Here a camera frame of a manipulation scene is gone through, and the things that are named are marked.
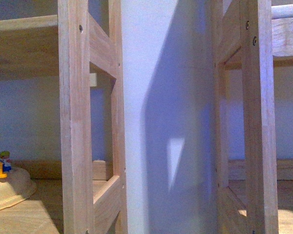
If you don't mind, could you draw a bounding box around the left wooden shelf unit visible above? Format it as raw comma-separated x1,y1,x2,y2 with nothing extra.
0,0,128,234

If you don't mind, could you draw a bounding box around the beige cloth hat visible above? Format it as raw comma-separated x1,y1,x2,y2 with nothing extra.
0,167,37,210

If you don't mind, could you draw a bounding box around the toy figure with green cap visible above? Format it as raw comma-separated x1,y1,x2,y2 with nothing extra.
0,151,12,172

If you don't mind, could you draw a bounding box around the right wooden shelf unit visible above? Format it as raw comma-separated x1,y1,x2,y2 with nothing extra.
211,0,293,234

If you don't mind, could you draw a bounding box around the wooden shelf unit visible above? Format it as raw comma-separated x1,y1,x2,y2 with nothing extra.
211,0,293,234
0,0,128,234

